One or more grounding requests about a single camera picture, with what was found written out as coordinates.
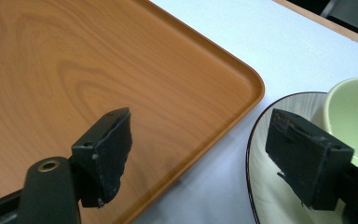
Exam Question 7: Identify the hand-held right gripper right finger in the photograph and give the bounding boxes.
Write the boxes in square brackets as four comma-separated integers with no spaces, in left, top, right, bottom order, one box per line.
[264,107,355,211]

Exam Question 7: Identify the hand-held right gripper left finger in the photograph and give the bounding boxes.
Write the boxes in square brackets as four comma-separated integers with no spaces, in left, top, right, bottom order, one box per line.
[71,106,133,209]

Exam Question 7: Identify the white plate with dark rim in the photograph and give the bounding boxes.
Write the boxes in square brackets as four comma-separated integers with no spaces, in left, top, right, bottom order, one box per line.
[245,91,358,224]

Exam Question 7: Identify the light green cup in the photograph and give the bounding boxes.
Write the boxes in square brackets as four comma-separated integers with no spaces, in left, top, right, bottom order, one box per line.
[310,77,358,167]

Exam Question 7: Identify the wood-grain serving tray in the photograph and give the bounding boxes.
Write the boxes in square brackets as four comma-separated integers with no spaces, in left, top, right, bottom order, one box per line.
[0,0,266,224]

